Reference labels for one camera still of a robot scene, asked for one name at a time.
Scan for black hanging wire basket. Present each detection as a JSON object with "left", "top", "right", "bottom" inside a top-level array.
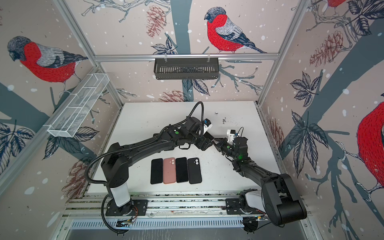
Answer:
[{"left": 154, "top": 58, "right": 219, "bottom": 80}]

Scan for pink phone case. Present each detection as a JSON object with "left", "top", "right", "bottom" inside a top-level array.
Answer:
[{"left": 163, "top": 158, "right": 177, "bottom": 184}]

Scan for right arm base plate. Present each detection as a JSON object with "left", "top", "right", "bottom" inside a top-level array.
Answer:
[{"left": 223, "top": 198, "right": 266, "bottom": 216}]

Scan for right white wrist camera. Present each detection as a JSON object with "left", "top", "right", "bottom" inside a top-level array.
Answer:
[{"left": 227, "top": 130, "right": 238, "bottom": 145}]

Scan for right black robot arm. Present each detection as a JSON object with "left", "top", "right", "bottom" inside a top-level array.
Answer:
[{"left": 214, "top": 137, "right": 308, "bottom": 226}]

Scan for white mesh wall tray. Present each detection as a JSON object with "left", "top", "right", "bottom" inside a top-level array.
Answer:
[{"left": 48, "top": 73, "right": 110, "bottom": 138}]

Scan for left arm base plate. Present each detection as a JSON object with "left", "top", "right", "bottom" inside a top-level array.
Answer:
[{"left": 106, "top": 199, "right": 149, "bottom": 217}]

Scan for black phone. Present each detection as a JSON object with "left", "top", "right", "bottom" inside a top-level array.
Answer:
[
  {"left": 175, "top": 157, "right": 189, "bottom": 183},
  {"left": 150, "top": 159, "right": 163, "bottom": 185}
]

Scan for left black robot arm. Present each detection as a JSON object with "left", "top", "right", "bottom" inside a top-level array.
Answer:
[{"left": 101, "top": 117, "right": 213, "bottom": 208}]

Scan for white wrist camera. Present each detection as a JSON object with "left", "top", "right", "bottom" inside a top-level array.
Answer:
[
  {"left": 203, "top": 119, "right": 212, "bottom": 134},
  {"left": 227, "top": 130, "right": 238, "bottom": 145}
]

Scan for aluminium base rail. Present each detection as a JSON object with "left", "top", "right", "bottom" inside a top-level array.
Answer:
[{"left": 63, "top": 194, "right": 248, "bottom": 218}]

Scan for left black corrugated cable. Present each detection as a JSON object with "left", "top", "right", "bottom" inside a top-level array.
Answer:
[{"left": 83, "top": 101, "right": 205, "bottom": 235}]

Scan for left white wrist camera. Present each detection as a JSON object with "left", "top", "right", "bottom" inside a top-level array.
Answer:
[{"left": 203, "top": 119, "right": 212, "bottom": 134}]

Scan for black phone case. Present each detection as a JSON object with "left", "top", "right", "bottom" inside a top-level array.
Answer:
[{"left": 187, "top": 158, "right": 202, "bottom": 185}]

